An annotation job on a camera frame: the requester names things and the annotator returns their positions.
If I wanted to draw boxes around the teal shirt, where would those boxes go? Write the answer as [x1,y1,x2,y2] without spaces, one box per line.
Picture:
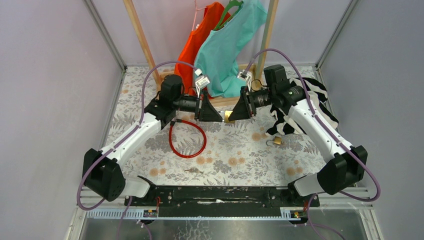
[194,0,268,98]

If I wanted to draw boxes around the wooden clothes rack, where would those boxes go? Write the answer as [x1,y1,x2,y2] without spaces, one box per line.
[123,0,279,107]

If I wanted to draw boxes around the large brass padlock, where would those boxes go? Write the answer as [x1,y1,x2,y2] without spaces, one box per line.
[218,110,236,124]

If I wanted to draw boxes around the white slotted cable duct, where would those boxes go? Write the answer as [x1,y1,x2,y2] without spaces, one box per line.
[85,208,158,220]

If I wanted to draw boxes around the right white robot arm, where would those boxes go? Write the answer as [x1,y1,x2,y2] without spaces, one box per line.
[228,64,368,206]

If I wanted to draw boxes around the small brass padlock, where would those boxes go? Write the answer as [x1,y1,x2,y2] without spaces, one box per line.
[266,136,283,147]

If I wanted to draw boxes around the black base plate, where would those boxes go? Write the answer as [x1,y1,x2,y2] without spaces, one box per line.
[124,185,320,218]

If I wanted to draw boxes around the red cable lock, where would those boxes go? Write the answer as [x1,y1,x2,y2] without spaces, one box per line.
[168,119,208,159]

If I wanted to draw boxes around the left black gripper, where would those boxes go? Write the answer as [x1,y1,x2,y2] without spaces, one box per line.
[173,90,224,123]

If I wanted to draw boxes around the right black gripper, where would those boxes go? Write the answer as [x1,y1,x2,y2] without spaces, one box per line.
[226,86,274,122]

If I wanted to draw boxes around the black white striped cloth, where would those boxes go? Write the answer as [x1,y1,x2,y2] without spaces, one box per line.
[266,77,339,136]

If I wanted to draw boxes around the pink clothes hanger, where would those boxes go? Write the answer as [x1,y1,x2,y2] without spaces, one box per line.
[191,0,207,31]

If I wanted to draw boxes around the floral table mat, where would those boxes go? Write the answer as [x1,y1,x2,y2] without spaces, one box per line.
[103,65,347,187]

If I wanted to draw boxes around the orange shirt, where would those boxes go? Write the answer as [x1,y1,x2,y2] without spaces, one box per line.
[174,1,225,95]

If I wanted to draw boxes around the green clothes hanger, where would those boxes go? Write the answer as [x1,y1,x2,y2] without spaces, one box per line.
[213,0,244,31]

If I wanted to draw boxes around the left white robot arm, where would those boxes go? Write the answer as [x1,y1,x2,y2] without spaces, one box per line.
[81,74,223,206]

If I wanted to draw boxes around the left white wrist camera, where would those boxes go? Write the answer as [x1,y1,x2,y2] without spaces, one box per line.
[194,68,210,98]

